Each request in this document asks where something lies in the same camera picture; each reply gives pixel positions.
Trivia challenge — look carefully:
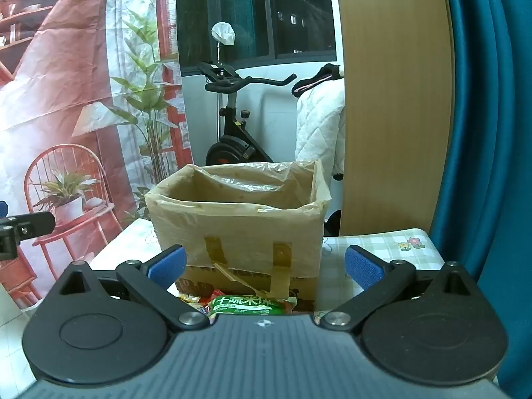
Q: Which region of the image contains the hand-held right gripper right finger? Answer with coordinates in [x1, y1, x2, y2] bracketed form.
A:
[321, 244, 479, 330]

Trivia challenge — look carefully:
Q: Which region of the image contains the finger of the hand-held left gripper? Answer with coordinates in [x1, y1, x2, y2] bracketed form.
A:
[0, 211, 56, 259]

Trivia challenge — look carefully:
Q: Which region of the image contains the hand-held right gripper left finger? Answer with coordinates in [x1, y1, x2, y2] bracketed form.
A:
[56, 244, 209, 331]

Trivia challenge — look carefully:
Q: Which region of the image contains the brown cardboard box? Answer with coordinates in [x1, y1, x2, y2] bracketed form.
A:
[145, 159, 332, 313]

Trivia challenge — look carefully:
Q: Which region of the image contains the brown taped parcel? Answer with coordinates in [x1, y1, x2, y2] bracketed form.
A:
[145, 159, 332, 278]

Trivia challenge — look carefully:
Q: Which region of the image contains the checked tablecloth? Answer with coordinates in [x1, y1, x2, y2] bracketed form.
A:
[89, 217, 445, 330]

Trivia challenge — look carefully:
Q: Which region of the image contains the multicoloured snack packet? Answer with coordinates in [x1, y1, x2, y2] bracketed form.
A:
[176, 292, 211, 316]

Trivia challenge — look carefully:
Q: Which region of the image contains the green snack packet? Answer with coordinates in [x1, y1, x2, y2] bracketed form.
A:
[206, 294, 298, 319]

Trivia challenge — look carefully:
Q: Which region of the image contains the black exercise bike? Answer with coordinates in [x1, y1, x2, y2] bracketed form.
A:
[196, 61, 298, 168]

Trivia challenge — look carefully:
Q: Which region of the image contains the white quilted blanket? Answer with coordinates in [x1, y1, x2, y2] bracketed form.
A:
[295, 77, 347, 182]

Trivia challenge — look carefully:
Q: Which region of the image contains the printed backdrop cloth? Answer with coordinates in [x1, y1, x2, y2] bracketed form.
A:
[0, 0, 195, 326]

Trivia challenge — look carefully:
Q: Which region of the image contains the wooden board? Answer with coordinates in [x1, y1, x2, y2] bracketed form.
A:
[333, 0, 457, 238]

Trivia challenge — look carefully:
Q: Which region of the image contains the black garment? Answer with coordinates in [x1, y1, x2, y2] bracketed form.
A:
[290, 63, 342, 99]

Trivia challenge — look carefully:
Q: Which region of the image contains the teal curtain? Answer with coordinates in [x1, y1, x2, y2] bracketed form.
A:
[428, 0, 532, 399]

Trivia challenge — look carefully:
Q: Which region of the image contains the white crumpled bag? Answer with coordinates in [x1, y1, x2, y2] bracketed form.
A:
[210, 22, 236, 47]

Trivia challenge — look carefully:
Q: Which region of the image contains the dark window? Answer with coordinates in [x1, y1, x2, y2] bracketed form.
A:
[174, 0, 337, 78]

